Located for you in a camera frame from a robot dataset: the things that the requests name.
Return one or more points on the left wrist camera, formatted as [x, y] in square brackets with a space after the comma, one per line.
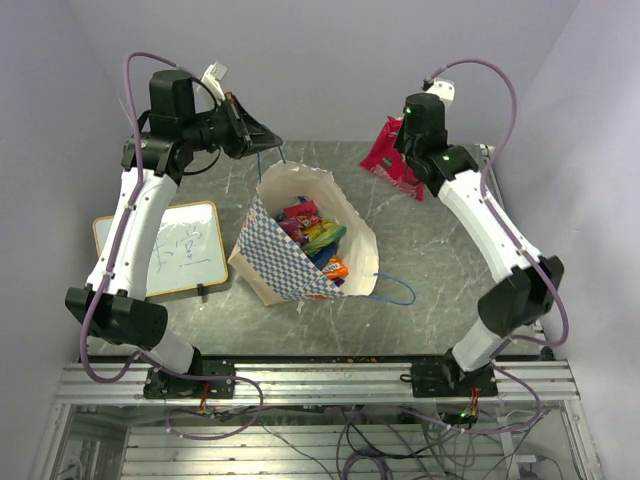
[212, 78]

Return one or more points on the aluminium frame rail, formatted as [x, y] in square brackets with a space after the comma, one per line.
[324, 384]

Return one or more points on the red crisps bag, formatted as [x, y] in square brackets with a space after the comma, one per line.
[385, 162]

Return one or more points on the blue checkered paper bag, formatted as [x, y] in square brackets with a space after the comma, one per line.
[301, 238]

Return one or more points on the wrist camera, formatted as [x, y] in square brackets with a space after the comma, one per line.
[212, 78]
[443, 89]

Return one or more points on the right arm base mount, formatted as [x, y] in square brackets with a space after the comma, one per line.
[433, 377]

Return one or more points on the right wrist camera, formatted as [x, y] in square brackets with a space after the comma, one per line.
[443, 89]

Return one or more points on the green yellow candy bag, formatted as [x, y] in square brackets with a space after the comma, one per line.
[321, 235]

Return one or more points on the small whiteboard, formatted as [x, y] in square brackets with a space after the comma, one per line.
[186, 252]

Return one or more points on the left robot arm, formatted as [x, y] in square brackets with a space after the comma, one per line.
[112, 305]

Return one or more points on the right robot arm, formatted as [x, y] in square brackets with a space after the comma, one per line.
[525, 280]

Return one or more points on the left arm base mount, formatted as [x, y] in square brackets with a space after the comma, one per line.
[214, 382]

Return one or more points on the orange Fox's candy pack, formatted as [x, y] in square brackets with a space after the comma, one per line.
[335, 269]

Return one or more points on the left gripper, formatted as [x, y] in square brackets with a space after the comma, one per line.
[248, 134]

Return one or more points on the red snack packet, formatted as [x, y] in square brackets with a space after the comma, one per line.
[304, 212]

